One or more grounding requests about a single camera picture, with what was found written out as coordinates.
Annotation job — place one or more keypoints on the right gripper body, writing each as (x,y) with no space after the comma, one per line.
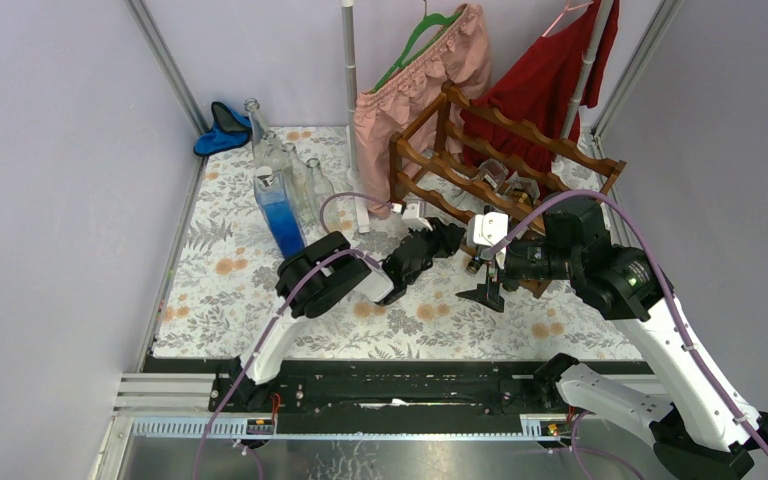
(495,265)

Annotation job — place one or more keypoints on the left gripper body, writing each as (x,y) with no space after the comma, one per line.
(443,246)

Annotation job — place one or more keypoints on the clear square liquor bottle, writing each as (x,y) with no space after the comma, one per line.
(522,190)

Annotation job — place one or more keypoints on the blue glass bottle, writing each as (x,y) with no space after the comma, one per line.
(273,196)

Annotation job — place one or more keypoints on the clear liquor bottle gold label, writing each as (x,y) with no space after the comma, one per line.
(491,173)

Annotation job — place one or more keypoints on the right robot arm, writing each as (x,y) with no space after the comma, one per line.
(704,428)

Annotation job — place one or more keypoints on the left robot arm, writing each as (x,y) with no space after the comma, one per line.
(311,283)

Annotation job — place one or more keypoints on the wooden wine rack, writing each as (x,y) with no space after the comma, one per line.
(432,143)

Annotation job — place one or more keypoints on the clear glass bottle tall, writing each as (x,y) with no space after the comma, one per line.
(266,147)

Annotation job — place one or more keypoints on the white pole base foot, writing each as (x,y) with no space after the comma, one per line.
(362,214)

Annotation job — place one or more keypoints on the pink skirt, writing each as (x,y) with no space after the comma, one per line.
(462,55)

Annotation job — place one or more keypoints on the red garment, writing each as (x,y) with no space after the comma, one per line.
(538,88)

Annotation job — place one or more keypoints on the green clothes hanger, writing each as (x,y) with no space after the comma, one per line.
(436,22)

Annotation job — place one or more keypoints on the floral tablecloth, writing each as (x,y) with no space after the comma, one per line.
(223,292)

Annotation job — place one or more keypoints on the blue cloth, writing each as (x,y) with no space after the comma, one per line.
(230,130)

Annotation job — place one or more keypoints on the pink clothes hanger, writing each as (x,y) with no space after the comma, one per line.
(570,8)

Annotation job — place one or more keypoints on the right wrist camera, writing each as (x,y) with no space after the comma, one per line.
(487,235)

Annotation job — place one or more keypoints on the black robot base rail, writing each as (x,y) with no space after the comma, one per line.
(392,397)

